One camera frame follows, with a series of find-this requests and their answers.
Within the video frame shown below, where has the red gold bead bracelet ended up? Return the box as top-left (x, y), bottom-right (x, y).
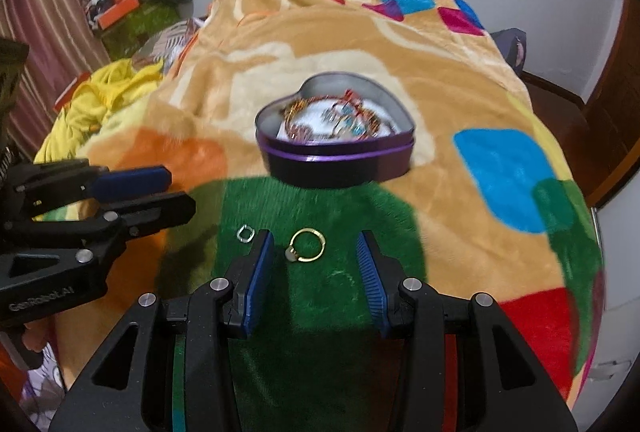
top-left (327, 88), bottom-right (397, 138)

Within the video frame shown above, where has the turquoise bead bracelet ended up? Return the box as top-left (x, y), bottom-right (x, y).
top-left (325, 109), bottom-right (382, 141)

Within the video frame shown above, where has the orange box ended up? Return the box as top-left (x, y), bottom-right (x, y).
top-left (97, 0), bottom-right (141, 31)

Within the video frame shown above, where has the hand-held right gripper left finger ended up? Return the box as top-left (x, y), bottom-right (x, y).
top-left (47, 230), bottom-right (276, 432)

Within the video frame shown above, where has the striped brown cloth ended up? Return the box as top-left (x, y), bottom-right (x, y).
top-left (130, 19), bottom-right (202, 69)

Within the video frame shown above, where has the yellow cartoon blanket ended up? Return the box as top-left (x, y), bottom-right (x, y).
top-left (32, 59), bottom-right (167, 164)

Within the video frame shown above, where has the gold ring with white bead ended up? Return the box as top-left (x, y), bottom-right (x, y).
top-left (288, 227), bottom-right (327, 263)

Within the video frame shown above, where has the red box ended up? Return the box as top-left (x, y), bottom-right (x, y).
top-left (53, 71), bottom-right (91, 111)

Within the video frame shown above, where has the striped brown curtain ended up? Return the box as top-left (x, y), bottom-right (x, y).
top-left (0, 0), bottom-right (114, 149)

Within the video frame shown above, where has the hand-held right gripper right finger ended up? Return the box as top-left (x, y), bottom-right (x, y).
top-left (355, 229), bottom-right (574, 432)

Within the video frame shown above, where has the brown wooden door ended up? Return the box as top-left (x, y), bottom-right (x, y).
top-left (582, 0), bottom-right (640, 209)

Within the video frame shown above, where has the floral bed sheet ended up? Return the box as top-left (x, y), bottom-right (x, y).
top-left (17, 342), bottom-right (69, 424)

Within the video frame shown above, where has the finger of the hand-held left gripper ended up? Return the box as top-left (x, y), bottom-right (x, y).
top-left (10, 191), bottom-right (197, 240)
top-left (14, 164), bottom-right (174, 205)

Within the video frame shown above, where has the purple heart-shaped tin box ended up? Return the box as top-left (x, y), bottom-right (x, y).
top-left (254, 71), bottom-right (417, 189)

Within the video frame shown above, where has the colourful patchwork blanket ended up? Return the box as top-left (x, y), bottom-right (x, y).
top-left (30, 0), bottom-right (609, 432)

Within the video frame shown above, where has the green patterned cloth cover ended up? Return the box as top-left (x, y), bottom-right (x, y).
top-left (100, 1), bottom-right (194, 63)

